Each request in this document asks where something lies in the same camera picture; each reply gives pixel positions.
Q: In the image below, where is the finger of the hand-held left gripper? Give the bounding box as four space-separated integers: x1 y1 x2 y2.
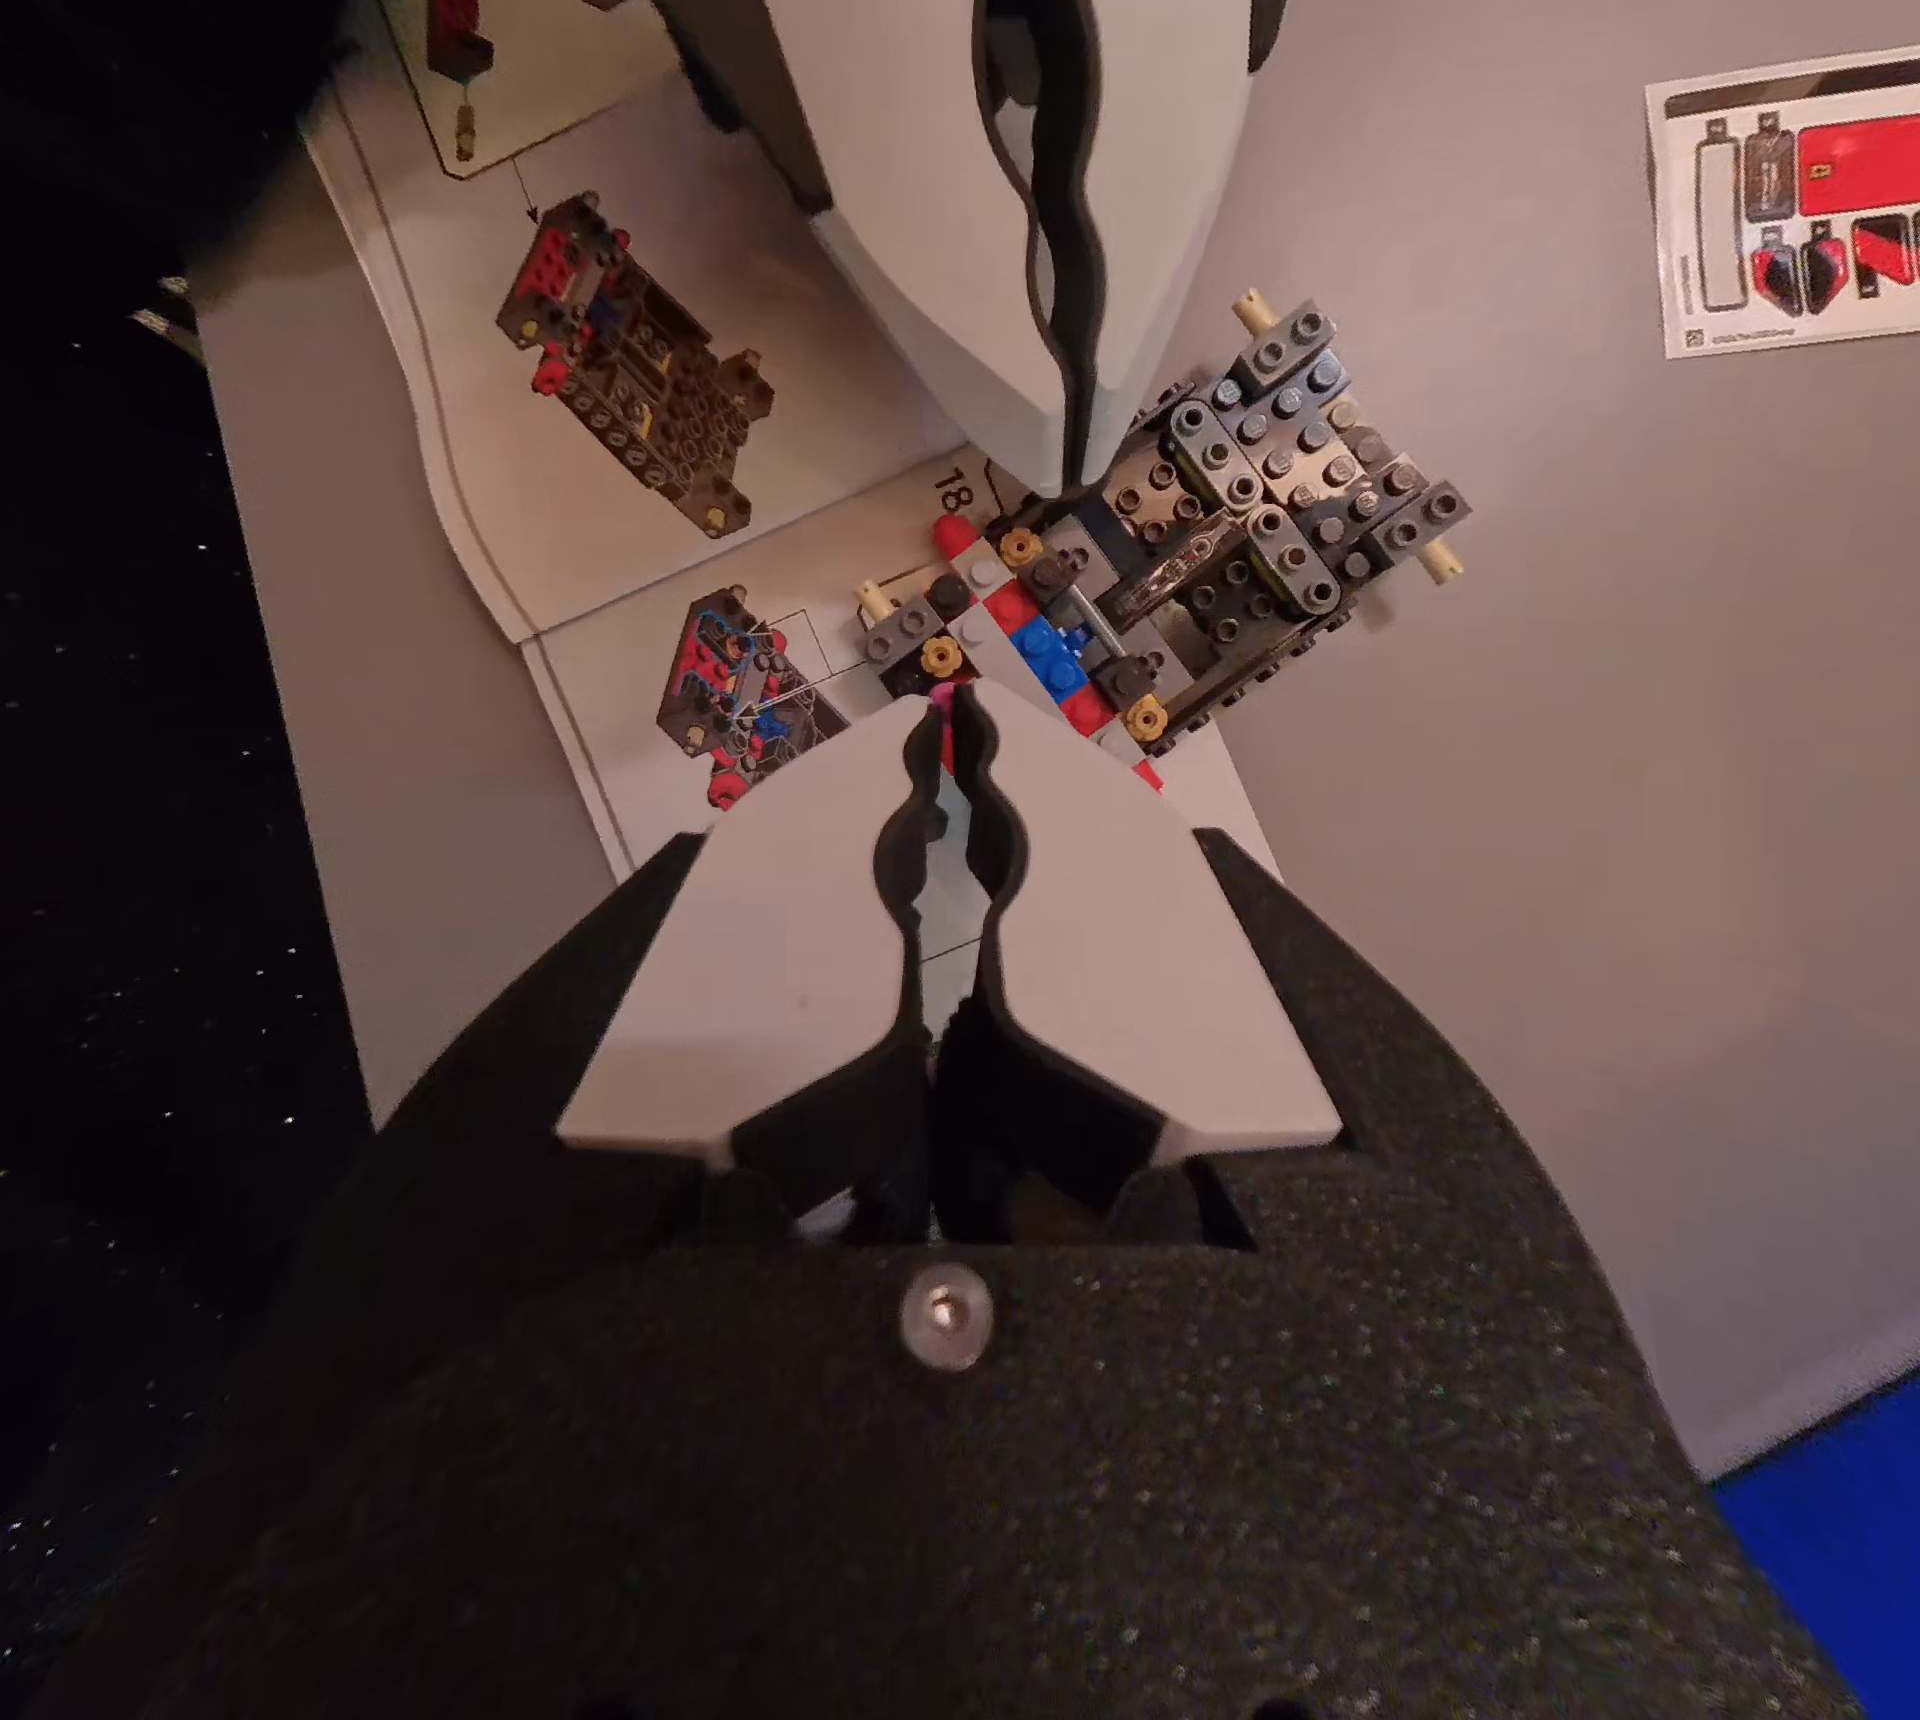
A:
1041 0 1270 483
707 0 1074 483

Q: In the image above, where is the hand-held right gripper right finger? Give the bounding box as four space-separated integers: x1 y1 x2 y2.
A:
956 677 1345 1172

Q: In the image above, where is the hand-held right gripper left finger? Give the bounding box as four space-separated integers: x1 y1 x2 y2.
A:
557 695 952 1177

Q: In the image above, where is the lego car chassis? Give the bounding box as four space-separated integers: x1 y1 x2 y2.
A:
858 286 1478 793

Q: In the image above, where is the lego instruction booklet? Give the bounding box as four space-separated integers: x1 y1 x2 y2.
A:
298 0 1284 1015

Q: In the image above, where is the lego sticker sheet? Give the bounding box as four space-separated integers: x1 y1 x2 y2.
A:
1645 45 1920 360

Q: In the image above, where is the blue plastic bin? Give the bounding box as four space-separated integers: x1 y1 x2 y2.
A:
1712 1412 1920 1720

